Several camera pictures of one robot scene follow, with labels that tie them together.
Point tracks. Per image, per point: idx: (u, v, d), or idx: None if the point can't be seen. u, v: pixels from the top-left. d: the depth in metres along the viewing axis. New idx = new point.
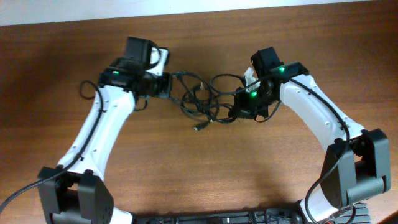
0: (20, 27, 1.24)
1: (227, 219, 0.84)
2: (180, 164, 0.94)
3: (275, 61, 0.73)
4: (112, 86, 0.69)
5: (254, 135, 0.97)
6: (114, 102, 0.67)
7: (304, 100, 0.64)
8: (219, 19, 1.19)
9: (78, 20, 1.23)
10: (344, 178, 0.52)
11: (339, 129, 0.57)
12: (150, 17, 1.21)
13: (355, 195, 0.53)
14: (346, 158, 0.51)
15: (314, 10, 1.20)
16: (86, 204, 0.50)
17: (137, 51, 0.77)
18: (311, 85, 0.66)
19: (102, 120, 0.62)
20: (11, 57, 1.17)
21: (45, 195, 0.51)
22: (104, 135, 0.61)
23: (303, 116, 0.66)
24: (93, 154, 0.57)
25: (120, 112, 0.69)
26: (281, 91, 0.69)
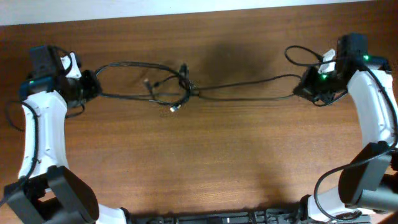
0: (15, 27, 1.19)
1: (227, 219, 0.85)
2: (180, 164, 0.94)
3: (361, 50, 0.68)
4: (36, 95, 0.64)
5: (254, 135, 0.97)
6: (46, 104, 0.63)
7: (368, 94, 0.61)
8: (219, 19, 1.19)
9: (76, 20, 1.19)
10: (367, 177, 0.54)
11: (390, 135, 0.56)
12: (150, 17, 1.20)
13: (370, 198, 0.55)
14: (380, 162, 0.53)
15: (315, 9, 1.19)
16: (63, 198, 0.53)
17: (46, 59, 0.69)
18: (386, 86, 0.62)
19: (41, 125, 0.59)
20: (8, 57, 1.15)
21: (20, 208, 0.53)
22: (51, 135, 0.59)
23: (359, 109, 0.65)
24: (47, 152, 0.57)
25: (58, 109, 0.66)
26: (352, 78, 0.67)
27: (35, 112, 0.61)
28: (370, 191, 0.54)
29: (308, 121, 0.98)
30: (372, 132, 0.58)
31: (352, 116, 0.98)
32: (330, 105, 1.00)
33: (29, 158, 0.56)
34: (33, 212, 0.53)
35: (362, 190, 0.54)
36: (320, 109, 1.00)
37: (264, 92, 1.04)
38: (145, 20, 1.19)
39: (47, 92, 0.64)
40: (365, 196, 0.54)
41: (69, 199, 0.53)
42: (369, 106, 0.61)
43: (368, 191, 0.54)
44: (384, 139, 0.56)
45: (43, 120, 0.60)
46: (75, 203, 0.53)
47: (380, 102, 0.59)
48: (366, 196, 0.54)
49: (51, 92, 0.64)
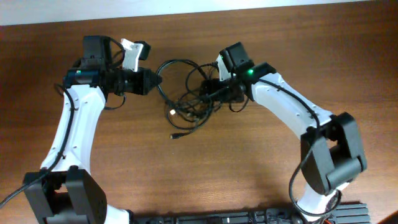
0: (19, 27, 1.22)
1: (227, 219, 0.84)
2: (181, 163, 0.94)
3: (244, 58, 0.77)
4: (78, 85, 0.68)
5: (254, 135, 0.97)
6: (85, 98, 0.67)
7: (273, 96, 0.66)
8: (219, 19, 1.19)
9: (78, 20, 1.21)
10: (323, 165, 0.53)
11: (309, 119, 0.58)
12: (150, 17, 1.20)
13: (335, 178, 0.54)
14: (319, 146, 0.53)
15: (315, 9, 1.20)
16: (77, 200, 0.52)
17: (97, 49, 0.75)
18: (279, 81, 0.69)
19: (74, 119, 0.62)
20: (12, 58, 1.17)
21: (35, 200, 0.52)
22: (81, 130, 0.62)
23: (277, 112, 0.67)
24: (74, 149, 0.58)
25: (92, 107, 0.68)
26: (253, 92, 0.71)
27: (74, 104, 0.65)
28: (331, 173, 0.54)
29: None
30: (298, 128, 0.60)
31: (352, 116, 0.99)
32: (329, 105, 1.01)
33: (56, 150, 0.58)
34: (46, 207, 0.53)
35: (325, 177, 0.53)
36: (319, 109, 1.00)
37: None
38: (145, 21, 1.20)
39: (89, 86, 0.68)
40: (332, 180, 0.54)
41: (83, 201, 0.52)
42: (281, 107, 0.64)
43: (331, 174, 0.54)
44: (306, 124, 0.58)
45: (78, 114, 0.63)
46: (86, 207, 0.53)
47: (285, 99, 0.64)
48: (332, 180, 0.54)
49: (92, 88, 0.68)
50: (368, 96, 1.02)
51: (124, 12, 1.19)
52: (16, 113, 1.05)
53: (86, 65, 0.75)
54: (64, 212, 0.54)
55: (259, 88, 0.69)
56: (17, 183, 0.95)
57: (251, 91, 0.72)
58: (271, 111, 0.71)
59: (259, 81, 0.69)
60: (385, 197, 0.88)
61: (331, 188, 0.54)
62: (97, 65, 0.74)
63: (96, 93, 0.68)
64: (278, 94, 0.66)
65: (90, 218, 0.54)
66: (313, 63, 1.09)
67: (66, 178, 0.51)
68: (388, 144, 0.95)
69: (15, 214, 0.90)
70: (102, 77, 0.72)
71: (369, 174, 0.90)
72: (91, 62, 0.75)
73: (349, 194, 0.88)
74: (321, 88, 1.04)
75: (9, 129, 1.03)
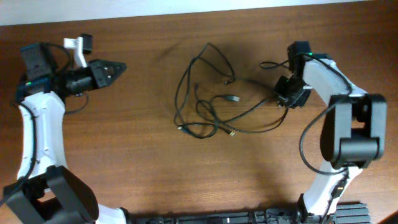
0: (16, 28, 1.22)
1: (227, 219, 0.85)
2: (180, 164, 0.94)
3: (308, 51, 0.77)
4: (33, 96, 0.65)
5: (254, 135, 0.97)
6: (43, 103, 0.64)
7: (320, 70, 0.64)
8: (219, 18, 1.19)
9: (76, 20, 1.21)
10: (341, 129, 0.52)
11: (344, 91, 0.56)
12: (150, 17, 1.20)
13: (348, 150, 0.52)
14: (344, 110, 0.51)
15: (315, 9, 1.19)
16: (64, 198, 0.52)
17: (38, 58, 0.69)
18: (332, 65, 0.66)
19: (40, 124, 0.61)
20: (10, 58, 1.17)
21: (22, 209, 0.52)
22: (49, 131, 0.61)
23: (317, 87, 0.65)
24: (46, 151, 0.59)
25: (55, 108, 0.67)
26: (305, 68, 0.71)
27: (33, 112, 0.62)
28: (346, 142, 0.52)
29: (308, 121, 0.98)
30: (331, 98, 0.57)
31: None
32: None
33: (27, 158, 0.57)
34: (37, 213, 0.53)
35: (339, 142, 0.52)
36: (320, 109, 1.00)
37: (264, 92, 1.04)
38: (145, 20, 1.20)
39: (44, 93, 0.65)
40: (345, 149, 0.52)
41: (69, 199, 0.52)
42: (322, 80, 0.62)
43: (345, 143, 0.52)
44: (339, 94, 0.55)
45: (40, 120, 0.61)
46: (75, 203, 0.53)
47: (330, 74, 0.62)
48: (344, 149, 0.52)
49: (48, 93, 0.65)
50: None
51: (124, 12, 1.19)
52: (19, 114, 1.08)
53: (33, 78, 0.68)
54: (57, 215, 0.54)
55: (313, 64, 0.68)
56: None
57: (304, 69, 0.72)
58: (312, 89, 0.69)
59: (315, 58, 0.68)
60: (385, 196, 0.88)
61: (341, 155, 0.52)
62: (46, 74, 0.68)
63: (54, 96, 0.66)
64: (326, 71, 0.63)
65: (83, 213, 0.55)
66: None
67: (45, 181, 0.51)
68: (387, 143, 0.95)
69: (17, 214, 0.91)
70: (54, 83, 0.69)
71: (370, 173, 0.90)
72: (39, 73, 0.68)
73: (349, 194, 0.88)
74: None
75: (12, 129, 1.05)
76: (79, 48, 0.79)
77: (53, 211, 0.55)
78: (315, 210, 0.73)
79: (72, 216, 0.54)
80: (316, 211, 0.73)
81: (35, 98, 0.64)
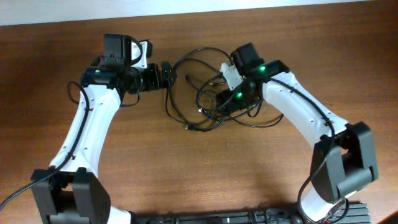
0: (19, 27, 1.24)
1: (227, 219, 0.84)
2: (180, 163, 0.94)
3: (254, 58, 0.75)
4: (96, 85, 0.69)
5: (253, 135, 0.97)
6: (100, 99, 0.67)
7: (288, 99, 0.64)
8: (218, 19, 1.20)
9: (78, 20, 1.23)
10: (335, 174, 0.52)
11: (323, 126, 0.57)
12: (151, 17, 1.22)
13: (345, 188, 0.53)
14: (334, 155, 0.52)
15: (314, 9, 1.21)
16: (81, 203, 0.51)
17: (116, 48, 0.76)
18: (292, 83, 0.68)
19: (89, 119, 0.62)
20: (11, 57, 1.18)
21: (41, 198, 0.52)
22: (94, 130, 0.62)
23: (289, 116, 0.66)
24: (86, 150, 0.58)
25: (107, 109, 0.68)
26: (264, 91, 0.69)
27: (89, 104, 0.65)
28: (342, 183, 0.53)
29: None
30: (311, 134, 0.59)
31: (352, 115, 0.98)
32: (330, 105, 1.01)
33: (69, 146, 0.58)
34: (51, 206, 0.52)
35: (335, 186, 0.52)
36: None
37: None
38: (145, 21, 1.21)
39: (107, 88, 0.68)
40: (341, 190, 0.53)
41: (86, 203, 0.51)
42: (294, 110, 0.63)
43: (341, 183, 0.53)
44: (321, 132, 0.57)
45: (92, 114, 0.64)
46: (89, 211, 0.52)
47: (298, 102, 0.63)
48: (342, 190, 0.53)
49: (108, 89, 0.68)
50: (369, 96, 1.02)
51: (125, 13, 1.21)
52: (16, 112, 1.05)
53: (104, 64, 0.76)
54: (68, 214, 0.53)
55: (272, 88, 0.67)
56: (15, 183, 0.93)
57: (263, 92, 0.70)
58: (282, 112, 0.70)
59: (272, 79, 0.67)
60: (385, 196, 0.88)
61: (341, 196, 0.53)
62: (117, 65, 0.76)
63: (113, 95, 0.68)
64: (291, 96, 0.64)
65: (92, 221, 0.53)
66: (312, 63, 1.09)
67: (73, 182, 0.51)
68: (387, 142, 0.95)
69: (15, 214, 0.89)
70: (120, 78, 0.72)
71: None
72: (111, 62, 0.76)
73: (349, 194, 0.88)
74: (321, 88, 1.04)
75: (8, 129, 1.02)
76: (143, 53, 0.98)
77: (64, 208, 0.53)
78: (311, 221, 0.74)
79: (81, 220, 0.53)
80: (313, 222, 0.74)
81: (97, 89, 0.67)
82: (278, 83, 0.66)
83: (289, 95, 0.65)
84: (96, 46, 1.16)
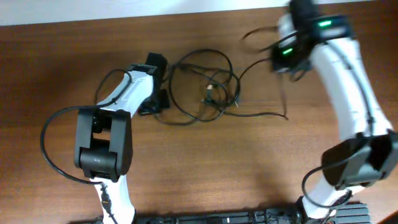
0: (19, 27, 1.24)
1: (227, 219, 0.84)
2: (180, 163, 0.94)
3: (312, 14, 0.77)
4: (135, 71, 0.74)
5: (254, 135, 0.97)
6: (140, 78, 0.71)
7: (339, 76, 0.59)
8: (219, 19, 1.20)
9: (78, 20, 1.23)
10: (348, 164, 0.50)
11: (364, 126, 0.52)
12: (151, 17, 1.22)
13: (351, 178, 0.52)
14: (357, 152, 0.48)
15: None
16: (116, 137, 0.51)
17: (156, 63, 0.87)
18: (354, 58, 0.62)
19: (131, 88, 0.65)
20: (11, 57, 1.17)
21: (81, 128, 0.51)
22: (133, 97, 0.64)
23: (331, 87, 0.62)
24: (125, 102, 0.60)
25: (143, 89, 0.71)
26: (317, 51, 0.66)
27: (132, 79, 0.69)
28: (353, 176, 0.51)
29: (308, 121, 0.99)
30: (348, 124, 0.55)
31: None
32: (330, 105, 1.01)
33: (111, 98, 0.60)
34: (87, 137, 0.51)
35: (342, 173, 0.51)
36: (319, 109, 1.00)
37: (263, 91, 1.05)
38: (146, 21, 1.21)
39: (146, 74, 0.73)
40: (346, 178, 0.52)
41: (118, 137, 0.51)
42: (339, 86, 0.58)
43: (348, 174, 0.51)
44: (357, 128, 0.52)
45: (134, 85, 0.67)
46: (120, 149, 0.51)
47: (349, 80, 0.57)
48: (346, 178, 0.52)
49: (147, 74, 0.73)
50: None
51: (126, 13, 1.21)
52: (17, 112, 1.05)
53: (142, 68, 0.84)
54: (97, 151, 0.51)
55: (328, 54, 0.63)
56: (15, 183, 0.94)
57: (317, 59, 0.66)
58: (323, 79, 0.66)
59: (329, 45, 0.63)
60: (384, 196, 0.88)
61: (344, 182, 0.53)
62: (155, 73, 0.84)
63: (148, 81, 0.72)
64: (343, 72, 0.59)
65: (117, 163, 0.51)
66: None
67: (112, 117, 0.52)
68: None
69: (15, 214, 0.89)
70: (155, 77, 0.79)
71: None
72: None
73: None
74: (321, 88, 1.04)
75: (9, 129, 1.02)
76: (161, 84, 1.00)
77: (94, 150, 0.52)
78: (315, 215, 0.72)
79: (109, 161, 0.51)
80: (317, 215, 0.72)
81: (138, 73, 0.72)
82: (336, 51, 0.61)
83: (344, 73, 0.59)
84: (96, 46, 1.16)
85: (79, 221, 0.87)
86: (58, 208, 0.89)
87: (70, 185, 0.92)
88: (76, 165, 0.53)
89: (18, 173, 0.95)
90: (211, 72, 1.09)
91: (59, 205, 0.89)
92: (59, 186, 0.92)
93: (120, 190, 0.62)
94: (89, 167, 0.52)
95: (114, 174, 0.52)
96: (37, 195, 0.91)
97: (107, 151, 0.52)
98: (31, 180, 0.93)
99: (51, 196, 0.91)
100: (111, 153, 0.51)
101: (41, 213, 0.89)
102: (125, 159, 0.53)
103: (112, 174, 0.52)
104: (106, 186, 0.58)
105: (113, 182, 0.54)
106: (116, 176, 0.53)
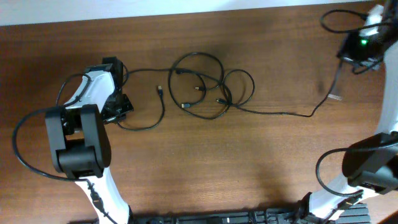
0: (19, 28, 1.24)
1: (227, 219, 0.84)
2: (180, 163, 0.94)
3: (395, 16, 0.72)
4: (94, 71, 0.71)
5: (254, 135, 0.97)
6: (99, 75, 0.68)
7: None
8: (219, 19, 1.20)
9: (78, 20, 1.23)
10: (372, 162, 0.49)
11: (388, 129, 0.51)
12: (151, 17, 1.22)
13: (367, 178, 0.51)
14: (388, 151, 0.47)
15: (314, 9, 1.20)
16: (89, 132, 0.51)
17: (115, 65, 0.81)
18: None
19: (92, 84, 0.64)
20: (11, 58, 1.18)
21: (51, 132, 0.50)
22: (97, 93, 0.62)
23: None
24: (89, 99, 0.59)
25: (106, 85, 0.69)
26: None
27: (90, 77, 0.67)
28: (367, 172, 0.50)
29: (308, 121, 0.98)
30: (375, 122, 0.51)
31: (352, 115, 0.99)
32: (330, 105, 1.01)
33: (74, 97, 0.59)
34: (61, 137, 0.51)
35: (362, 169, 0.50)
36: (319, 109, 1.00)
37: (263, 91, 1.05)
38: (146, 21, 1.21)
39: (104, 71, 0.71)
40: (364, 176, 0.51)
41: (92, 130, 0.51)
42: None
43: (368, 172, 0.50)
44: (385, 130, 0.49)
45: (94, 83, 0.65)
46: (96, 140, 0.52)
47: None
48: (364, 175, 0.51)
49: (106, 71, 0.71)
50: (369, 96, 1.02)
51: (126, 13, 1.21)
52: (17, 112, 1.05)
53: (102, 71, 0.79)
54: (74, 150, 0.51)
55: None
56: (15, 183, 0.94)
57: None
58: None
59: None
60: (385, 197, 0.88)
61: (357, 178, 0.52)
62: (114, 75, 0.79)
63: (108, 76, 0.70)
64: None
65: (97, 154, 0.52)
66: (312, 63, 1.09)
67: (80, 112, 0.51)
68: None
69: (15, 214, 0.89)
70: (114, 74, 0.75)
71: None
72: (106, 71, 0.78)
73: None
74: (321, 88, 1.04)
75: (9, 129, 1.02)
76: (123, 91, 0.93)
77: (71, 149, 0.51)
78: (317, 213, 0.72)
79: (87, 156, 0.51)
80: (319, 213, 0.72)
81: (95, 71, 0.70)
82: None
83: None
84: (96, 46, 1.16)
85: (79, 221, 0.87)
86: (58, 207, 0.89)
87: (71, 185, 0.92)
88: (57, 169, 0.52)
89: (18, 173, 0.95)
90: (209, 71, 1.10)
91: (59, 205, 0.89)
92: (59, 185, 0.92)
93: (109, 186, 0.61)
94: (71, 167, 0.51)
95: (96, 168, 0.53)
96: (37, 195, 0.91)
97: (83, 147, 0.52)
98: (31, 181, 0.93)
99: (51, 195, 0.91)
100: (87, 148, 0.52)
101: (41, 213, 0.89)
102: (104, 150, 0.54)
103: (96, 168, 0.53)
104: (92, 185, 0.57)
105: (98, 176, 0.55)
106: (101, 168, 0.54)
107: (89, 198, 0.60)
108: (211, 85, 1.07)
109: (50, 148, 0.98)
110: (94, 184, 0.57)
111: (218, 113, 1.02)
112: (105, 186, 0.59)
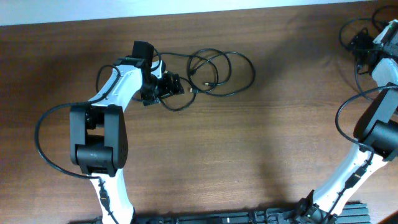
0: (20, 27, 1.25)
1: (227, 219, 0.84)
2: (180, 163, 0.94)
3: None
4: (124, 65, 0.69)
5: (254, 136, 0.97)
6: (129, 71, 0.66)
7: None
8: (219, 19, 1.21)
9: (78, 19, 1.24)
10: (380, 111, 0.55)
11: None
12: (152, 17, 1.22)
13: (380, 130, 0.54)
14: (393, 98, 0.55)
15: (314, 10, 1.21)
16: (111, 132, 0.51)
17: (143, 51, 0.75)
18: None
19: (120, 81, 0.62)
20: (12, 57, 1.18)
21: (73, 126, 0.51)
22: (122, 91, 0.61)
23: None
24: (115, 98, 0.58)
25: (134, 81, 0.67)
26: None
27: (120, 72, 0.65)
28: (382, 125, 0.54)
29: (309, 121, 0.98)
30: None
31: (352, 115, 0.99)
32: (330, 105, 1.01)
33: (102, 93, 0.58)
34: (82, 134, 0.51)
35: (374, 121, 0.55)
36: (319, 109, 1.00)
37: (264, 91, 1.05)
38: (147, 21, 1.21)
39: (134, 66, 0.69)
40: (377, 128, 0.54)
41: (113, 130, 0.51)
42: None
43: (379, 124, 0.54)
44: None
45: (124, 79, 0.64)
46: (115, 140, 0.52)
47: None
48: (377, 127, 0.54)
49: (135, 68, 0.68)
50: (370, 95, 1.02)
51: (127, 12, 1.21)
52: (18, 112, 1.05)
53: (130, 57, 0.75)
54: (92, 147, 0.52)
55: None
56: (16, 183, 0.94)
57: None
58: None
59: None
60: (385, 196, 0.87)
61: (370, 132, 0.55)
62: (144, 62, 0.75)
63: (138, 73, 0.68)
64: None
65: (114, 155, 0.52)
66: (313, 63, 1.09)
67: (105, 111, 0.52)
68: None
69: (16, 214, 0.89)
70: (143, 66, 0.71)
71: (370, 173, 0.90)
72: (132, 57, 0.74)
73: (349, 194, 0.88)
74: (322, 88, 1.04)
75: (10, 129, 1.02)
76: (157, 71, 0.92)
77: (89, 145, 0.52)
78: (319, 201, 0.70)
79: (105, 155, 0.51)
80: (321, 203, 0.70)
81: (127, 66, 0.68)
82: None
83: None
84: (96, 46, 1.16)
85: (80, 221, 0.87)
86: (58, 208, 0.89)
87: (71, 185, 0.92)
88: (73, 162, 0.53)
89: (18, 173, 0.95)
90: (225, 64, 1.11)
91: (59, 205, 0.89)
92: (59, 185, 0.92)
93: (119, 186, 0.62)
94: (86, 163, 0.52)
95: (111, 167, 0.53)
96: (37, 195, 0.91)
97: (102, 145, 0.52)
98: (31, 180, 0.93)
99: (51, 196, 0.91)
100: (107, 148, 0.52)
101: (41, 213, 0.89)
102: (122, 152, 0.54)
103: (110, 167, 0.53)
104: (103, 182, 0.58)
105: (111, 175, 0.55)
106: (114, 169, 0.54)
107: (97, 196, 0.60)
108: (223, 77, 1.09)
109: (50, 148, 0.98)
110: (104, 182, 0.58)
111: (219, 112, 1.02)
112: (114, 185, 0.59)
